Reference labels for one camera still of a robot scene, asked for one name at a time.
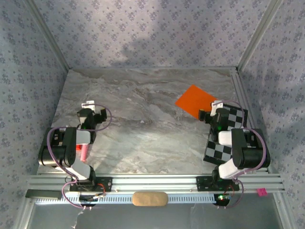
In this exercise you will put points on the aluminium side rail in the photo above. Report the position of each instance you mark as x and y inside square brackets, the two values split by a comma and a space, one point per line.
[238, 88]

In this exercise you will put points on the orange cloth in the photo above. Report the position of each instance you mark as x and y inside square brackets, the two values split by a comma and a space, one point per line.
[194, 100]

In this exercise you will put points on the flat black bar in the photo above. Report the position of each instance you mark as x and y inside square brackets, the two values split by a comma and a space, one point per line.
[43, 194]

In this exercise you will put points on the controller board with green light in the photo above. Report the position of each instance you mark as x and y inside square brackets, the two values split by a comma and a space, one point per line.
[221, 198]

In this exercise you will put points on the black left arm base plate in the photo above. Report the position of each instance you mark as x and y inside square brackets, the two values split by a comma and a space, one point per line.
[107, 183]

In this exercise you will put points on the small pink block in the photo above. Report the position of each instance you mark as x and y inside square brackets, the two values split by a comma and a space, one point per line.
[262, 192]

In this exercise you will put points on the aluminium frame post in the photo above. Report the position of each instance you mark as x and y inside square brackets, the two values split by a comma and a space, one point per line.
[259, 33]

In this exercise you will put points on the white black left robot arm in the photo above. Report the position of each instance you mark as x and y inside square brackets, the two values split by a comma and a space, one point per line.
[59, 155]

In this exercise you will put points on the small red block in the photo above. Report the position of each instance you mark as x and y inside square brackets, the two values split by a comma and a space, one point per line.
[78, 147]

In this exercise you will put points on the black grey checkerboard panel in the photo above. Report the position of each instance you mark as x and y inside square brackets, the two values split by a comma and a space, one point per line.
[234, 117]

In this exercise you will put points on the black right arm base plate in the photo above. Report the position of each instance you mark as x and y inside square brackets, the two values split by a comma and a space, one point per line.
[202, 183]

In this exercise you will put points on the long aluminium profile rail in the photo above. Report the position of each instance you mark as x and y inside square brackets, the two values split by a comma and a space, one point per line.
[155, 182]

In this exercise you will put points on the tan oval cork pad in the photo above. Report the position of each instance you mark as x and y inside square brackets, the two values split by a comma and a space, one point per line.
[150, 199]

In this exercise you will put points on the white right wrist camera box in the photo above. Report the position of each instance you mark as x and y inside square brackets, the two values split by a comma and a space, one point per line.
[215, 106]

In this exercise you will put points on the pink marker pen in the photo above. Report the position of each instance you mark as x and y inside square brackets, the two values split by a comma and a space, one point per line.
[84, 152]

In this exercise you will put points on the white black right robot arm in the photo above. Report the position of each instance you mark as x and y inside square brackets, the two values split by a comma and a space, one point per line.
[250, 152]

